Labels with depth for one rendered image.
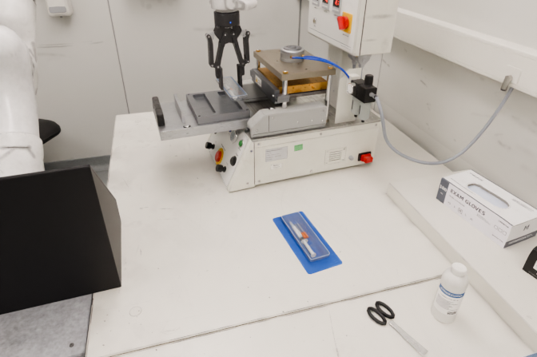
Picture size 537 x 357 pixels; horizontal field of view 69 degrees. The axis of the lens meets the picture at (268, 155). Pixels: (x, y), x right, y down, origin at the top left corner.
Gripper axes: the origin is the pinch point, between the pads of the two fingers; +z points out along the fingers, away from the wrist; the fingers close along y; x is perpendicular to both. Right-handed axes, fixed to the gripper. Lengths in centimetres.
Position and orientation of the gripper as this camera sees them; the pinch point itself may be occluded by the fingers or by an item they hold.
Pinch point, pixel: (230, 77)
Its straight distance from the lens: 126.3
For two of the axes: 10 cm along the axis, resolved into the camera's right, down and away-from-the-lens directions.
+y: -9.4, 1.8, -3.0
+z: 0.1, 8.6, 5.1
